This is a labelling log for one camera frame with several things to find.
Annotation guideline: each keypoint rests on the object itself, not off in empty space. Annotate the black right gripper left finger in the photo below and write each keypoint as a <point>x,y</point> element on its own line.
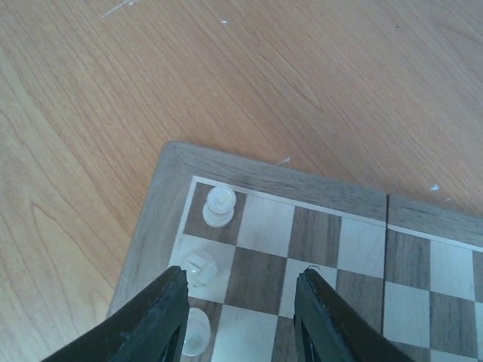
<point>150,327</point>

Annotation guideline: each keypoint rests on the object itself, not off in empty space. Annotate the wooden chessboard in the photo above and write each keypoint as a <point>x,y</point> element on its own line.
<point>413,271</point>

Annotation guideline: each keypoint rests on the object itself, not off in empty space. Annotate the white chess rook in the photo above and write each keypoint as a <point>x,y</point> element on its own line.
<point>200,267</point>

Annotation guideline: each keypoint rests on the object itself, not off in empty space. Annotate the white chess rook corner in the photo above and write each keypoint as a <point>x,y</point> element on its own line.
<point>219,206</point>

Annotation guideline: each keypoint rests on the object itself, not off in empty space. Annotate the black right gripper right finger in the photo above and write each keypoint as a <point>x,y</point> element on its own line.
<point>328,329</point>

